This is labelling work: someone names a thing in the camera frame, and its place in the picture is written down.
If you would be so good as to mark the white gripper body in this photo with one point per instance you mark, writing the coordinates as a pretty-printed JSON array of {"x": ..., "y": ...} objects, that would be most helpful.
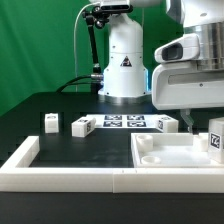
[{"x": 182, "y": 86}]

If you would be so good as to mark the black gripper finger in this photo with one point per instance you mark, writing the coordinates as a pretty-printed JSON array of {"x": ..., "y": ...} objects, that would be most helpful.
[{"x": 186, "y": 116}]

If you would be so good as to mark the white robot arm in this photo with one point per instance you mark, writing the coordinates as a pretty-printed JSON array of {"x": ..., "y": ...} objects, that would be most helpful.
[{"x": 125, "y": 78}]

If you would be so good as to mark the paper sheet with AprilTags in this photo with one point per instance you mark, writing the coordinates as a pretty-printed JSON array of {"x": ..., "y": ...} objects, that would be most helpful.
[{"x": 125, "y": 121}]

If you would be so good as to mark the white U-shaped obstacle fence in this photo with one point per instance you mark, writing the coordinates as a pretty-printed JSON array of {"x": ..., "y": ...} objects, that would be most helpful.
[{"x": 17, "y": 175}]

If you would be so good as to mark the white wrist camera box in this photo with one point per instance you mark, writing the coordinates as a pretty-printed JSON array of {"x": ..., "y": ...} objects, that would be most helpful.
[{"x": 184, "y": 48}]

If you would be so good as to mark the overhead camera bar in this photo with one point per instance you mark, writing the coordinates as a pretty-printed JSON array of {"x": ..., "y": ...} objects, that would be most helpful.
[{"x": 116, "y": 6}]

